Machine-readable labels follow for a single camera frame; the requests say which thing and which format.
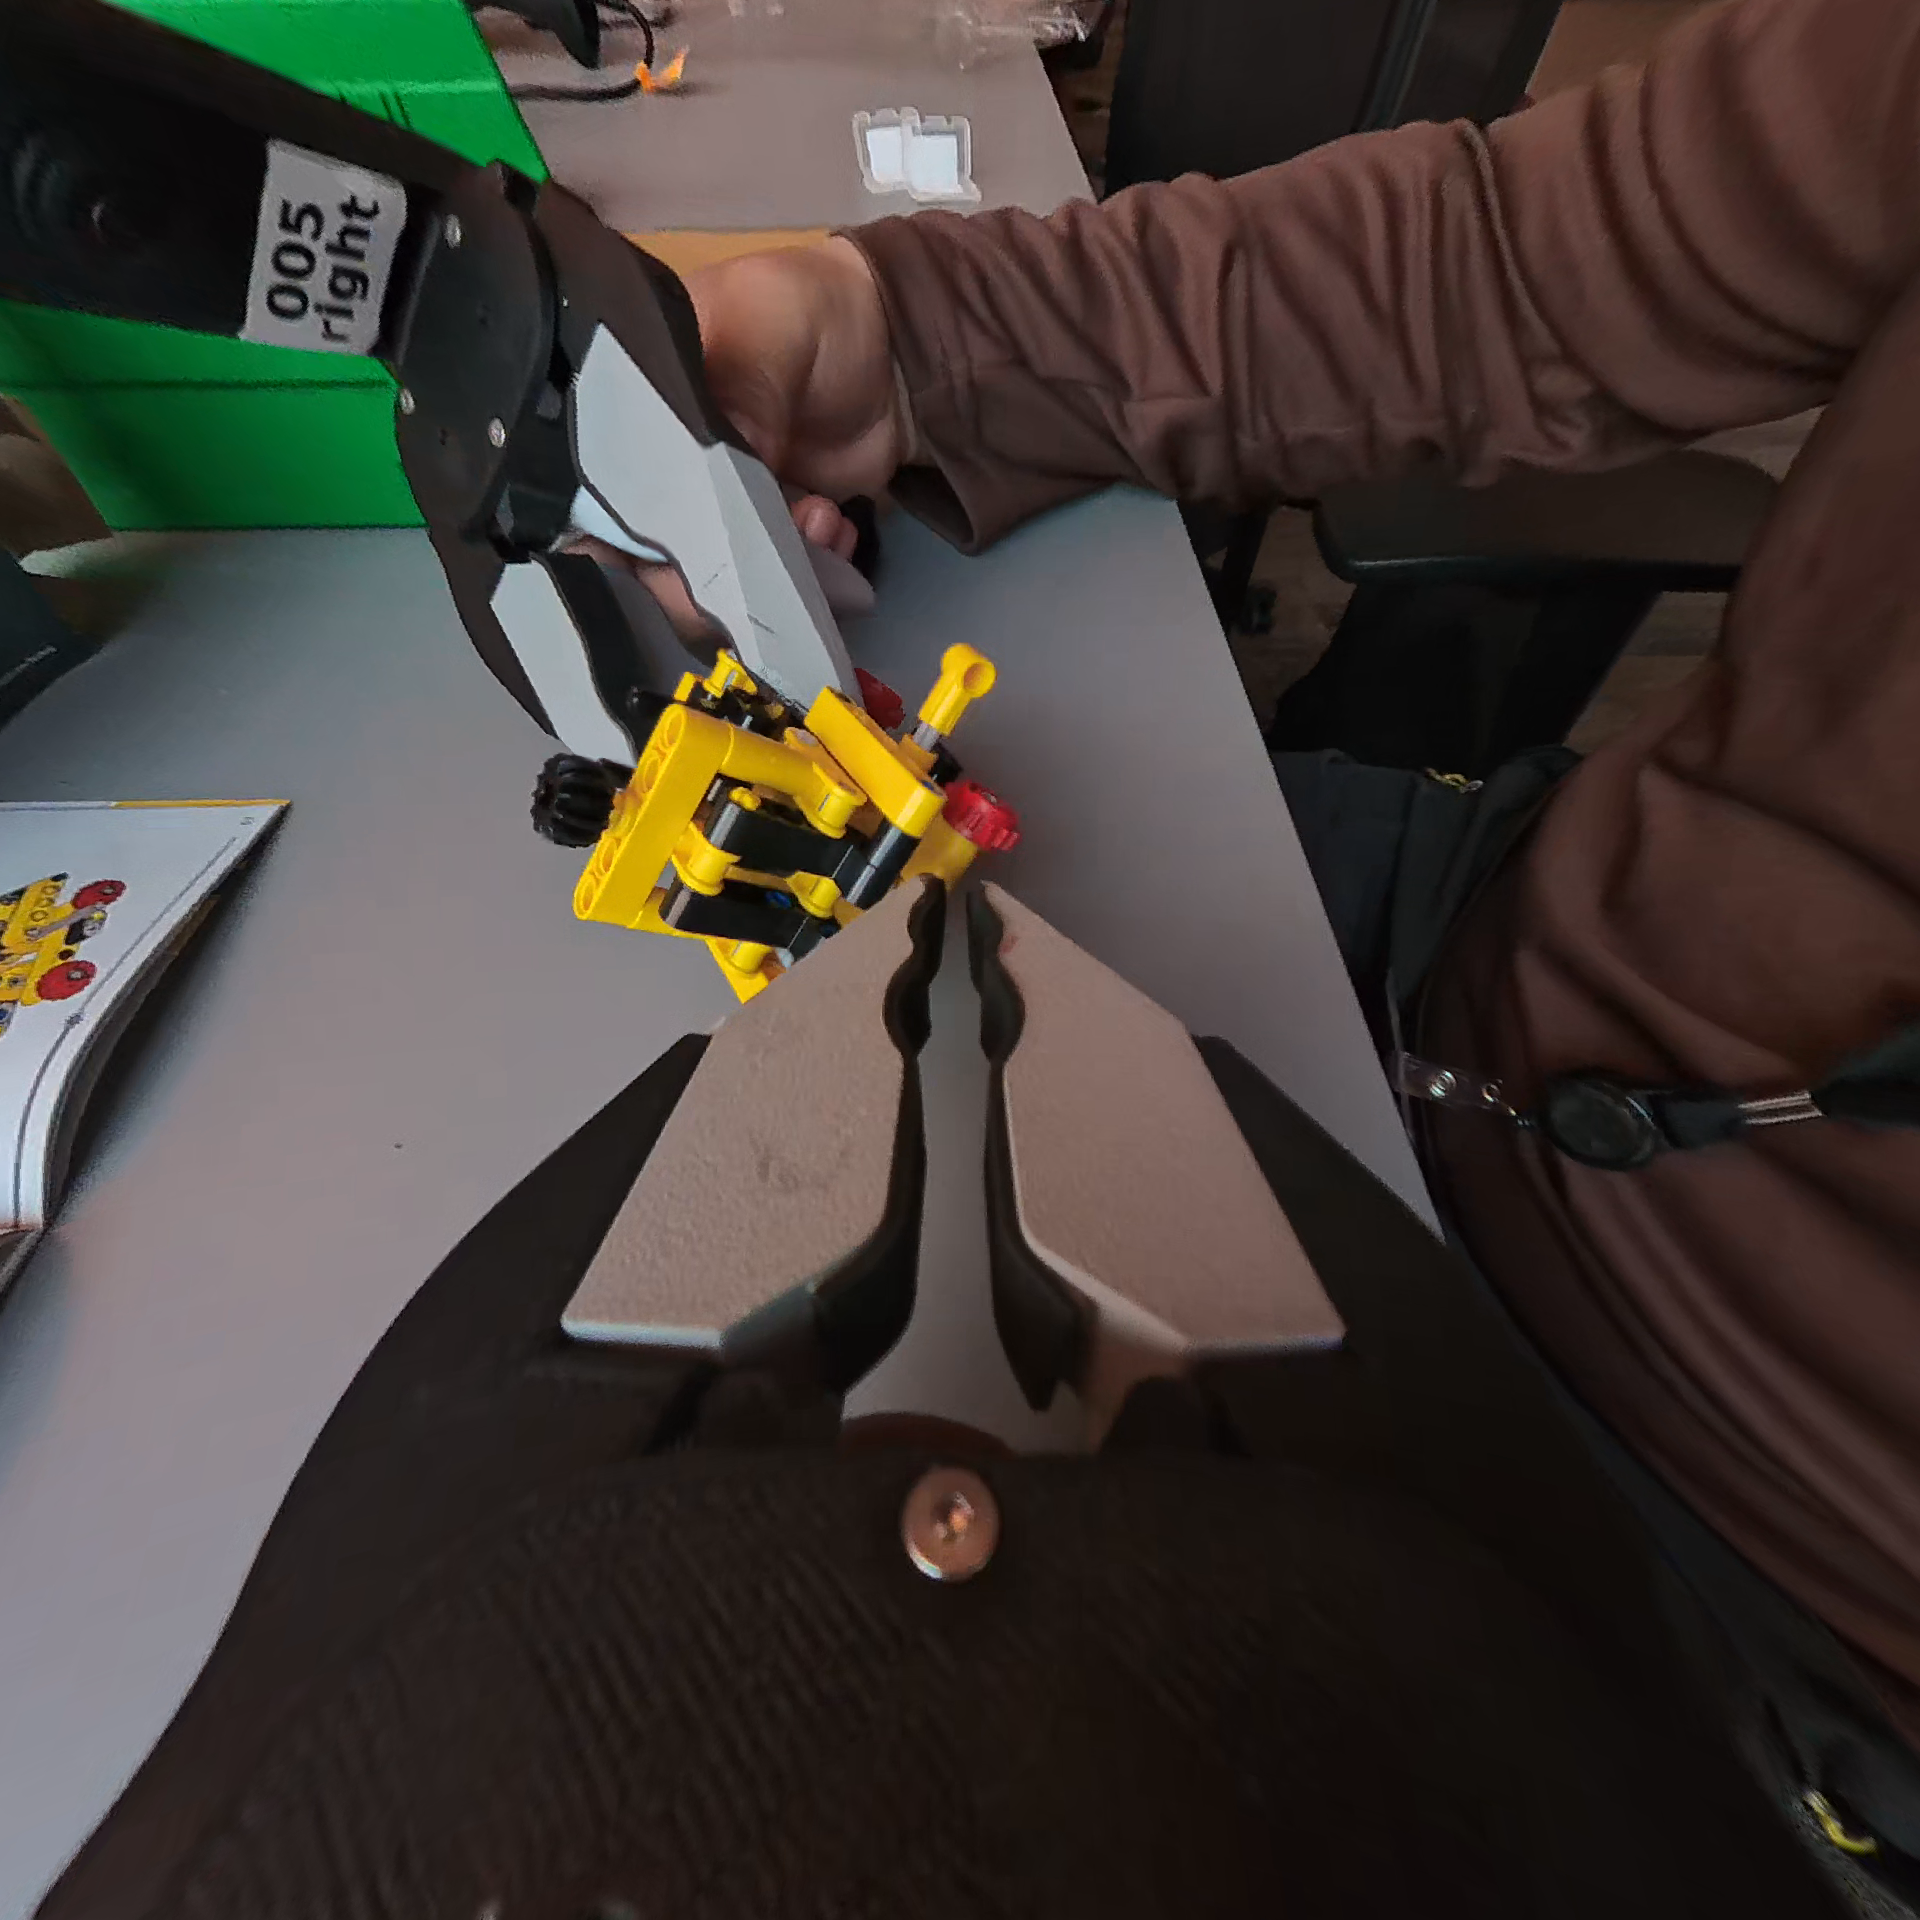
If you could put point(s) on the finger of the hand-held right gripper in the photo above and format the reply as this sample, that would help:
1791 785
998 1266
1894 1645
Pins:
720 525
562 661

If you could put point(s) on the person's right hand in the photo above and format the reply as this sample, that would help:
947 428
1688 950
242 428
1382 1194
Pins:
796 375

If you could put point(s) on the small orange piece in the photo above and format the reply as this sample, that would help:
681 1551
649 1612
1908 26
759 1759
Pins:
663 72

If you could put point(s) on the yellow lego vehicle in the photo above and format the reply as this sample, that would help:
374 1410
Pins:
705 781

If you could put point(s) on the person in brown shirt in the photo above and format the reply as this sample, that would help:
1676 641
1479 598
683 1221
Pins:
1350 840

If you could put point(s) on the black pouch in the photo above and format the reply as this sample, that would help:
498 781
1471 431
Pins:
38 645

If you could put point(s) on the black badge reel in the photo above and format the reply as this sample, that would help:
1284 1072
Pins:
1602 1119

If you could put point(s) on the lego instruction booklet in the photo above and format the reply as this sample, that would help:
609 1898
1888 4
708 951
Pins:
43 1110

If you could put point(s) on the person's right forearm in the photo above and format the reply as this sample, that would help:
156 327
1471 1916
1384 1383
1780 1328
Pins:
1276 300

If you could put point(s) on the person's brown shirt torso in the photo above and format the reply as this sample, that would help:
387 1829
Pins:
1723 1349

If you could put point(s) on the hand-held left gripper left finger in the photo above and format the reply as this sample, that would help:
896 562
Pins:
764 1172

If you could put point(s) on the brown cardboard piece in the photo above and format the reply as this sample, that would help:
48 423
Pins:
43 481

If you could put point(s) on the clear plastic bag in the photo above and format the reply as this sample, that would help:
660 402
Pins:
1003 14

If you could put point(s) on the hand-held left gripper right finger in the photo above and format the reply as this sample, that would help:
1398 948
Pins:
1154 1185

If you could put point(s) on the green box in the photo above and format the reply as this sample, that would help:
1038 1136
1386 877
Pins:
225 436

